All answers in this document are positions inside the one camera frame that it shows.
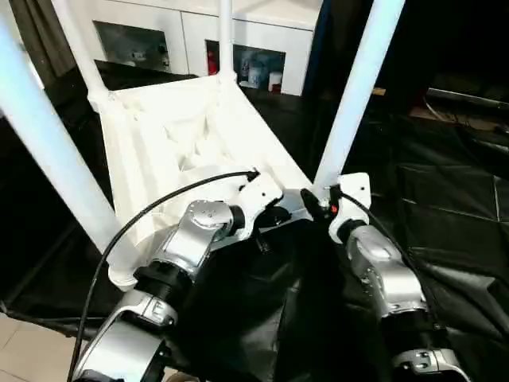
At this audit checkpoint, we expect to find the white plastic table top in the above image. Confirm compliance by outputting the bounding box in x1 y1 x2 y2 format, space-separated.
87 75 319 290

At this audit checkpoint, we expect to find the white display cabinet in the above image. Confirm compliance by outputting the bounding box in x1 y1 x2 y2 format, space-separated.
55 0 325 96

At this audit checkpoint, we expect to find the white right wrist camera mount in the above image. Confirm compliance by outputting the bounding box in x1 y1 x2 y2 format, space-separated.
328 172 371 244

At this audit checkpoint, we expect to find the dark tall cabinet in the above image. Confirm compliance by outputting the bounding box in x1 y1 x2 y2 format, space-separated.
305 0 509 116

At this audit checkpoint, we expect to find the white plastic table leg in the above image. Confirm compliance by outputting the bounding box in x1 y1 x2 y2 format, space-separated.
216 0 238 87
51 0 111 111
312 0 406 196
0 0 136 279

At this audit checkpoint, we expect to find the long black rod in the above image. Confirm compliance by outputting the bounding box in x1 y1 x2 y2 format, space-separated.
427 88 509 108

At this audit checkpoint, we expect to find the grey curtain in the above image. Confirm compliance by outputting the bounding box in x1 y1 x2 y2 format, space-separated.
10 0 76 84

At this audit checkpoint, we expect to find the black mat cloth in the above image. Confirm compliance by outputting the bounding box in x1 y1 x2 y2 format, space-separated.
0 59 509 382

